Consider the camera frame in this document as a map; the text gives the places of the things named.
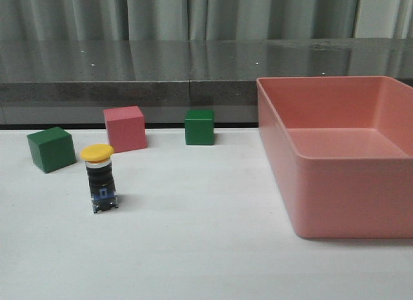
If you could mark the yellow push button switch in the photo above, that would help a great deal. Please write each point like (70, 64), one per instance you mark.
(98, 164)

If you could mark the right green cube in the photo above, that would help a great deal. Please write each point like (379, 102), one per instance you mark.
(199, 127)

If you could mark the green cube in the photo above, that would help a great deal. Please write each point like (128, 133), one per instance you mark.
(199, 127)
(51, 149)

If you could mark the pink cube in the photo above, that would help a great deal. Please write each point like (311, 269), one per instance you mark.
(125, 128)

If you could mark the pink plastic bin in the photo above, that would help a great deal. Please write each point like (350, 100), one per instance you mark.
(340, 149)

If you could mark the left green cube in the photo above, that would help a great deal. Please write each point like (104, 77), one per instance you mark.
(51, 149)

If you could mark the grey stone counter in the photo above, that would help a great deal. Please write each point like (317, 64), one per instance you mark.
(70, 83)

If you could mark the grey curtain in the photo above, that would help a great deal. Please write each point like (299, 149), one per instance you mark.
(203, 20)

